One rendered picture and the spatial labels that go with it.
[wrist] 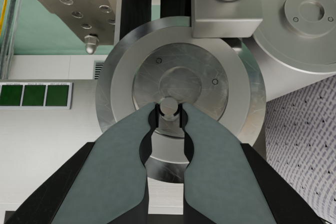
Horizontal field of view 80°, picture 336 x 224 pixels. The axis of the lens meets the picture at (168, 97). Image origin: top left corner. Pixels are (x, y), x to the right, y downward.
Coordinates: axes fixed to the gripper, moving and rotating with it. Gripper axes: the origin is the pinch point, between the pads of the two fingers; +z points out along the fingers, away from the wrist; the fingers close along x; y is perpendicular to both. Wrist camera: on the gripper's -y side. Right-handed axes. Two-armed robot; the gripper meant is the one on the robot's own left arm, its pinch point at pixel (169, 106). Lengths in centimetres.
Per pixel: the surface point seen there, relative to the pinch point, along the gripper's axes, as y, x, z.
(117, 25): -3.2, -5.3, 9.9
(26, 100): 18, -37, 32
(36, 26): 32, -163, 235
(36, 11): 15, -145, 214
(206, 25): -3.9, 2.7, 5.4
